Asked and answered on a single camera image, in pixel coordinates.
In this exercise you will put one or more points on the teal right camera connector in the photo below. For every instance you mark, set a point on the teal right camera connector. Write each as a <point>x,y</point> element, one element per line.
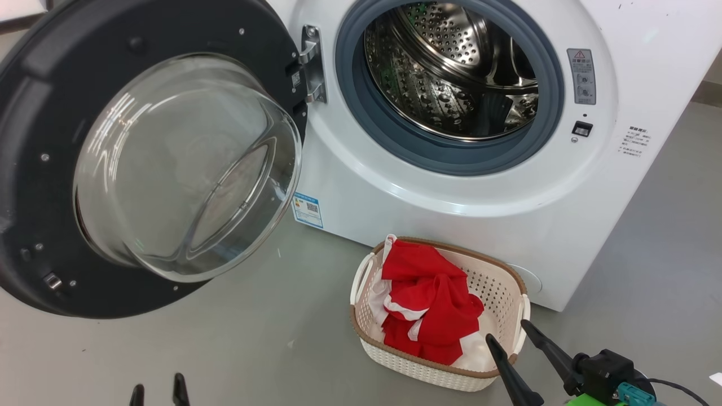
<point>634,393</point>

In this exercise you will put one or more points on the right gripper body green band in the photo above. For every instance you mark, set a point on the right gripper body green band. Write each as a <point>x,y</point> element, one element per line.
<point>595,401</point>

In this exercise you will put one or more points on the white background panel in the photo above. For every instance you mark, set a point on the white background panel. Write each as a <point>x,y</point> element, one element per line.
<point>20,8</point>

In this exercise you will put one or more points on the cream laundry basket brown rim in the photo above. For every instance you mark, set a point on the cream laundry basket brown rim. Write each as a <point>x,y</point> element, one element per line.
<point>417,372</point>

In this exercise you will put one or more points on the red and white garment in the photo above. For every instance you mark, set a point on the red and white garment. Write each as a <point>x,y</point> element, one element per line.
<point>434,304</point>

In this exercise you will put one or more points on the small white floor scrap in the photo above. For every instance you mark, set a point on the small white floor scrap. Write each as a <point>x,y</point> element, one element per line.
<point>716,379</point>

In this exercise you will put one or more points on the blue energy label sticker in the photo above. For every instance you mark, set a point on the blue energy label sticker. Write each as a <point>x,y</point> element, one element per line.
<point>308,210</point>

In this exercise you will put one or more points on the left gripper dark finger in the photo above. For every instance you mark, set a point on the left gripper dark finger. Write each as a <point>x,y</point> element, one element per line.
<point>137,397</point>
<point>180,395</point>

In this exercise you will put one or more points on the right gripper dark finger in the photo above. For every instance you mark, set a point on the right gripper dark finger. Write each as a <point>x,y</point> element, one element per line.
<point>555,358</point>
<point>516,383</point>

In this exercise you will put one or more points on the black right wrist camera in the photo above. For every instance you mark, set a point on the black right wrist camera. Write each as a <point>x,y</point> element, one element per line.
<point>606,372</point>

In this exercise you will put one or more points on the white front-load washing machine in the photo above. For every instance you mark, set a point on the white front-load washing machine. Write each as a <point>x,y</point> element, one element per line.
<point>620,197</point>

